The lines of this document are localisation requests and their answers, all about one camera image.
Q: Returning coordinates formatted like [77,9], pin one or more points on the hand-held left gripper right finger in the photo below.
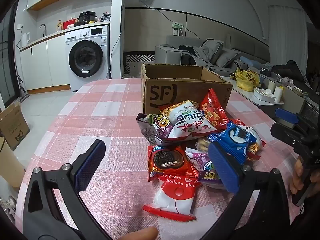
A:
[225,165]

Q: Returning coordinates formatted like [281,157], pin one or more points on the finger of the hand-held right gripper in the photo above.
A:
[285,115]
[282,131]

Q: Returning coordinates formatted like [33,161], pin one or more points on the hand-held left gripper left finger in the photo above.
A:
[91,165]

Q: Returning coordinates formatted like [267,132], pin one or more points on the purple packet with blue logo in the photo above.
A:
[200,162]

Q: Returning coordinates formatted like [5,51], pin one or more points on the blue cookie packet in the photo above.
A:
[232,140]

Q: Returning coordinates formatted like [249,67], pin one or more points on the clear biscuit packet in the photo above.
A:
[203,143]

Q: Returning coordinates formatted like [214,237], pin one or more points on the red chocolate cookie packet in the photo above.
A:
[170,160]

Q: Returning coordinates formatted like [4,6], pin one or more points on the white and red packet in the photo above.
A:
[175,195]

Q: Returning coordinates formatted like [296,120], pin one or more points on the white noodle snack packet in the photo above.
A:
[185,122]

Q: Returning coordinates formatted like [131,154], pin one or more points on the red biscuit snack packet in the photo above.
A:
[212,107]

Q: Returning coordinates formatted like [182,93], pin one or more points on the purple candy packet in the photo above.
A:
[160,127]

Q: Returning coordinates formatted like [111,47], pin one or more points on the brown cardboard box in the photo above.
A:
[160,92]

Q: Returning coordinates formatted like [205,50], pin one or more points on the person's right hand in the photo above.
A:
[297,177]

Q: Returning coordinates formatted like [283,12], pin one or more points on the person's left hand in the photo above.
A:
[137,234]

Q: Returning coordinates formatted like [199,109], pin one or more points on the grey coffee table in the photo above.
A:
[290,102]

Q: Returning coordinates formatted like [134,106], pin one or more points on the white cup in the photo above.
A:
[271,87]
[278,94]

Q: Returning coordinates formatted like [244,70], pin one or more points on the white food container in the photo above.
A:
[263,95]

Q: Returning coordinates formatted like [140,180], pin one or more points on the black coat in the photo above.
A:
[292,72]

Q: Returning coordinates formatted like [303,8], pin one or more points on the yellow plastic bag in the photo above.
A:
[246,80]

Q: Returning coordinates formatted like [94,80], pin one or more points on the pink checked tablecloth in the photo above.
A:
[100,110]

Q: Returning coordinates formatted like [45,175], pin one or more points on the blue pillow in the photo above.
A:
[250,61]

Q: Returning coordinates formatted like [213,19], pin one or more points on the beige bin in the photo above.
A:
[10,162]

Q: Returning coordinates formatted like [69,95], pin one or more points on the small grey pillow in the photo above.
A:
[227,56]

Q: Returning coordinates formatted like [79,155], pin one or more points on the printed floor cardboard box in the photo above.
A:
[12,127]

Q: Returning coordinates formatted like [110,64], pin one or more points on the large grey pillow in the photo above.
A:
[212,48]

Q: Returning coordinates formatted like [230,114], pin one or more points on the white washing machine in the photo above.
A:
[85,57]

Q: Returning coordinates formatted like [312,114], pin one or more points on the white kitchen counter cabinet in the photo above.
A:
[40,62]

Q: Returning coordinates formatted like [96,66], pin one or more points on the dark clothing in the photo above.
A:
[187,52]

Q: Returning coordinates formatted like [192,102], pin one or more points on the black and white patterned basket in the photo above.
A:
[138,58]

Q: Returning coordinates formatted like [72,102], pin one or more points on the grey sofa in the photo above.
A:
[167,55]

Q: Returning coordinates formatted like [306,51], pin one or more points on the white kettle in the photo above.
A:
[25,40]

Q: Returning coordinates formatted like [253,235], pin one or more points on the red box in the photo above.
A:
[68,24]

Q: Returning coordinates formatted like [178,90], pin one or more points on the yellow soap bottle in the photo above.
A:
[59,26]

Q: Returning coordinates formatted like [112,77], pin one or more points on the black faucet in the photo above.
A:
[43,27]

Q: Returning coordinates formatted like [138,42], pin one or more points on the black pressure cooker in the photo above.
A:
[86,18]

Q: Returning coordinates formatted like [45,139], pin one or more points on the black bag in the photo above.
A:
[106,17]

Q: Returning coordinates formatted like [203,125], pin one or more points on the wall outlet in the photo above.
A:
[177,28]

